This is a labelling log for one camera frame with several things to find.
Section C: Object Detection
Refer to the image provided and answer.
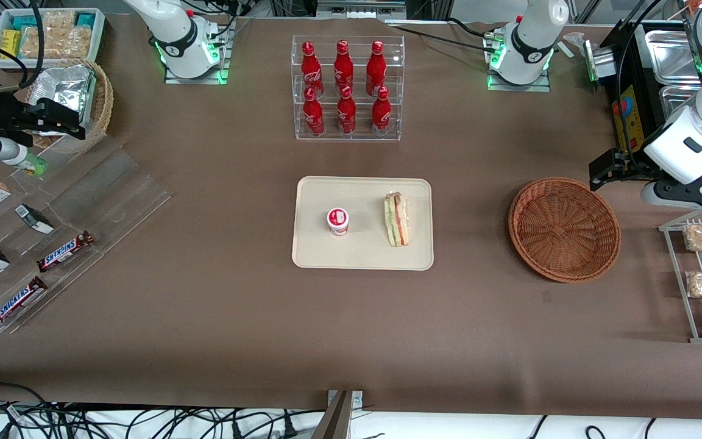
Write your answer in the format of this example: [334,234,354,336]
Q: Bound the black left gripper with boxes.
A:
[590,149,660,188]

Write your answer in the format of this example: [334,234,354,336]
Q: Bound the triangle sandwich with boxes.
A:
[384,191,410,248]

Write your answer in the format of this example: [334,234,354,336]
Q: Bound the light wicker basket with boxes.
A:
[25,58,114,153]

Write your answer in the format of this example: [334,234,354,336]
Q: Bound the round brown wicker basket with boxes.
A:
[508,177,622,283]

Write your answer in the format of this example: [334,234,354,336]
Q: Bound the cream plastic tray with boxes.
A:
[291,176,434,271]

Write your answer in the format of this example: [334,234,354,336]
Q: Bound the green bottle with white cap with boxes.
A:
[19,152,48,176]

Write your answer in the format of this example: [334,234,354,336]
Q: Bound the black appliance with yellow panel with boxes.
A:
[589,18,702,184]

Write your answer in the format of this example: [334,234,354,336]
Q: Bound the yellow snack box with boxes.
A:
[0,29,23,60]

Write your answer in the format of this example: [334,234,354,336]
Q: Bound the clear acrylic stepped display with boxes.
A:
[0,134,172,336]

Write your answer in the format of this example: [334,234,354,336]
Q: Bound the steel pan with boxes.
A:
[659,85,702,123]
[643,29,702,86]

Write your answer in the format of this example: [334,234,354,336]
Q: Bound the brown Snickers bar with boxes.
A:
[36,230,94,273]
[0,276,48,330]

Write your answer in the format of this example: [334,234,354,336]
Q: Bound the red cola bottle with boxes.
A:
[302,87,325,136]
[334,40,355,92]
[337,85,356,135]
[366,40,386,95]
[301,41,324,98]
[371,87,392,136]

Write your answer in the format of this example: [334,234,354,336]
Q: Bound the clear acrylic bottle rack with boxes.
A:
[291,35,405,142]

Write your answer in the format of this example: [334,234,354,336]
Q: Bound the red white yogurt cup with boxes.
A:
[327,208,350,237]

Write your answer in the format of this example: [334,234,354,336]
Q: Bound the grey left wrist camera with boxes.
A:
[640,179,702,212]

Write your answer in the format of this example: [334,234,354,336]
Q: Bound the grey metal wire rack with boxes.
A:
[659,210,702,343]

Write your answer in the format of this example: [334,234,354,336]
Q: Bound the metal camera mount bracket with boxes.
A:
[311,390,364,439]

